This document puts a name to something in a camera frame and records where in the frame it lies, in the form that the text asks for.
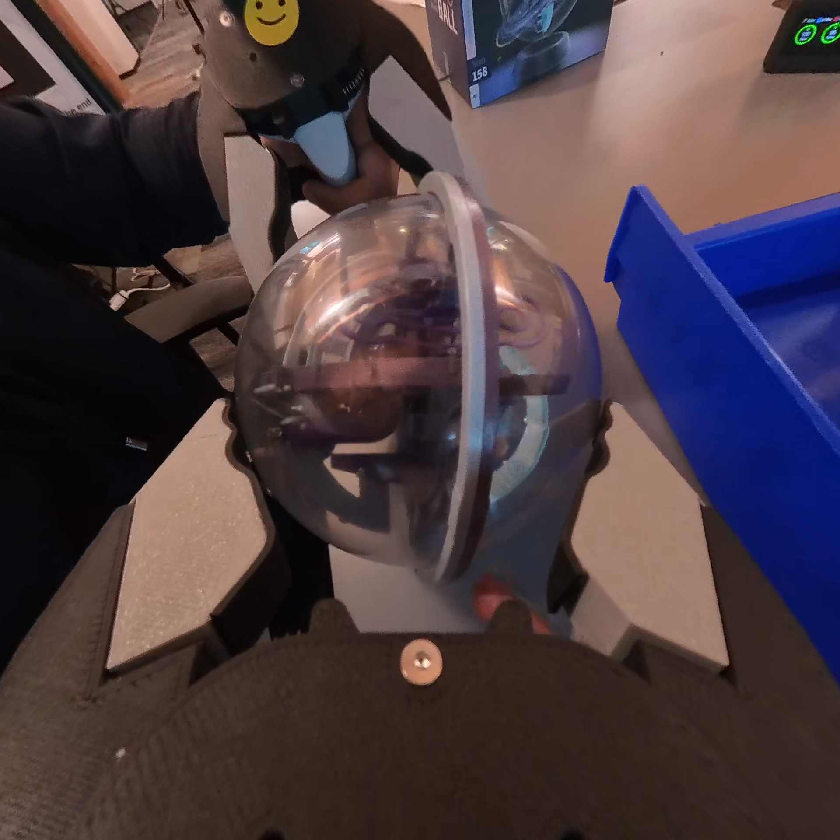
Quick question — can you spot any person's right hand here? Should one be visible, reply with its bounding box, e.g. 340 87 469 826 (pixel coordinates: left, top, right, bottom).
474 574 553 636

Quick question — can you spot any person's left forearm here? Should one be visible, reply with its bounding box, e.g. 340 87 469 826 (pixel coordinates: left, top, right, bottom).
0 95 229 265

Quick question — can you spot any white cable plug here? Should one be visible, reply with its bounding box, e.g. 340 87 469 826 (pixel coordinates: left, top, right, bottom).
108 266 173 313

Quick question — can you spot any person's black clothing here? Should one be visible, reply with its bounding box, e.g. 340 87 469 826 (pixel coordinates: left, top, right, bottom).
0 249 237 670

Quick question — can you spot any black office chair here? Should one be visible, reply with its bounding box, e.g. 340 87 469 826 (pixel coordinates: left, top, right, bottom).
125 276 256 343

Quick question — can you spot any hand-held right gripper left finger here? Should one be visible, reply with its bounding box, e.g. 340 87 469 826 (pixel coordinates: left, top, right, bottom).
105 399 293 676

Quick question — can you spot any person's left hand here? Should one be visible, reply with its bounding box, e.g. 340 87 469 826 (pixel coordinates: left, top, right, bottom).
301 123 403 210

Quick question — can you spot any dark printed game box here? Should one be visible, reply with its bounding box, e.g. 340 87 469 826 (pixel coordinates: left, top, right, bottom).
425 0 614 109

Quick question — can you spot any framed marker sign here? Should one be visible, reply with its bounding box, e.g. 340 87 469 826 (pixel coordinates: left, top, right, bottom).
0 0 124 118

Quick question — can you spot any black device with green display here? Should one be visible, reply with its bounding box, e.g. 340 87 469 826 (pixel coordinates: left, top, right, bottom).
763 0 840 74

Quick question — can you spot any clear plastic maze ball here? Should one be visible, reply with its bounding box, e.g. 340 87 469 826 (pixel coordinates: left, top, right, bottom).
233 172 603 585

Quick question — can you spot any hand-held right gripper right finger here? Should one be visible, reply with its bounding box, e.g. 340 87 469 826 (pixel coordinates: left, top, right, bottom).
548 402 731 672

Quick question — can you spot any large blue plastic bin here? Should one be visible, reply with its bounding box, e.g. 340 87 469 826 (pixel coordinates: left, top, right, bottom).
604 185 840 683

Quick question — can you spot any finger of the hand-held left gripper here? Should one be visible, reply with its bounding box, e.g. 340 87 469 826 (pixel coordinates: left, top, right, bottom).
225 133 278 291

